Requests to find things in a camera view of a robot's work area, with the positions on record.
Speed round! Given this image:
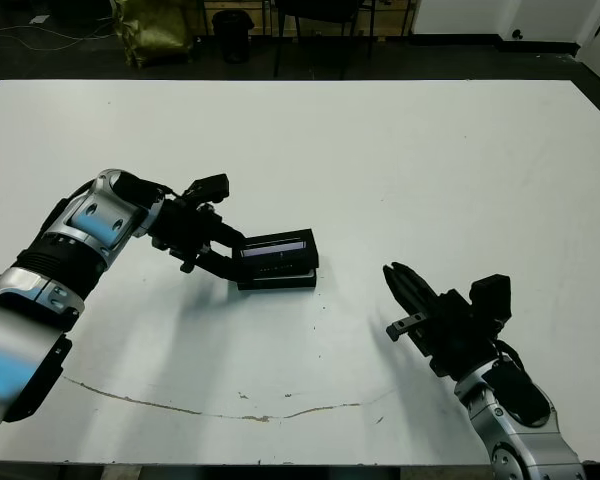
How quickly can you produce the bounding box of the black box lid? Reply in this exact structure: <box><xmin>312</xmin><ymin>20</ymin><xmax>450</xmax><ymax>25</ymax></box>
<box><xmin>231</xmin><ymin>228</ymin><xmax>322</xmax><ymax>281</ymax></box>

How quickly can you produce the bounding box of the black office chair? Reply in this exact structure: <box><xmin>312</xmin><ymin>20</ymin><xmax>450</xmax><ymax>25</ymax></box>
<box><xmin>274</xmin><ymin>0</ymin><xmax>377</xmax><ymax>80</ymax></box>

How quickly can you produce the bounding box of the large crumpled plastic bag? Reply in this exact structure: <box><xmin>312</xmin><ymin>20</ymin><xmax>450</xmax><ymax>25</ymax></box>
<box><xmin>110</xmin><ymin>0</ymin><xmax>194</xmax><ymax>69</ymax></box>

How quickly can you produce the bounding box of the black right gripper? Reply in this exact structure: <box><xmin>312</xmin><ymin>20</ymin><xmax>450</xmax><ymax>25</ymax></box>
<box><xmin>381</xmin><ymin>261</ymin><xmax>502</xmax><ymax>380</ymax></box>

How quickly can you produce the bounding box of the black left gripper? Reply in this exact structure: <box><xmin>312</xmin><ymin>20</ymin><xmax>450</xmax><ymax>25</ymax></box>
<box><xmin>149</xmin><ymin>197</ymin><xmax>248</xmax><ymax>292</ymax></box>

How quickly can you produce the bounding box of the white floor cable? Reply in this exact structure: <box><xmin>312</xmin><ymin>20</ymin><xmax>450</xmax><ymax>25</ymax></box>
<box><xmin>0</xmin><ymin>24</ymin><xmax>117</xmax><ymax>51</ymax></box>

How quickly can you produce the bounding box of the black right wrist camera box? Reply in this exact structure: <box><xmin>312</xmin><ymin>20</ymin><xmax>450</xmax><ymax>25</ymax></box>
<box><xmin>469</xmin><ymin>274</ymin><xmax>512</xmax><ymax>325</ymax></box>

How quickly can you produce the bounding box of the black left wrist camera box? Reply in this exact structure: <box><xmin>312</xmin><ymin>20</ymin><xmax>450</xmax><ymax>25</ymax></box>
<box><xmin>182</xmin><ymin>173</ymin><xmax>230</xmax><ymax>205</ymax></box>

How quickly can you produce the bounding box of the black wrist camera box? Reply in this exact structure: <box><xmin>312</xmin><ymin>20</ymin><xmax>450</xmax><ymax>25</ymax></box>
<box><xmin>469</xmin><ymin>274</ymin><xmax>512</xmax><ymax>325</ymax></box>
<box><xmin>182</xmin><ymin>173</ymin><xmax>230</xmax><ymax>205</ymax></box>

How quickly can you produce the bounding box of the black box base white insert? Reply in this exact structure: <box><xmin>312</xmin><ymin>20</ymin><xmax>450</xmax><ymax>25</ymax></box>
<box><xmin>237</xmin><ymin>268</ymin><xmax>318</xmax><ymax>292</ymax></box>

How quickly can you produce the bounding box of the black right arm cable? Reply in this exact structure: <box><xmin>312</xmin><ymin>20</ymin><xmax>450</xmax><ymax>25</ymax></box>
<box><xmin>494</xmin><ymin>339</ymin><xmax>527</xmax><ymax>374</ymax></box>

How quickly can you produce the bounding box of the black trash bin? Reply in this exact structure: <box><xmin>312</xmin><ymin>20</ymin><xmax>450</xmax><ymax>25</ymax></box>
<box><xmin>212</xmin><ymin>10</ymin><xmax>255</xmax><ymax>64</ymax></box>

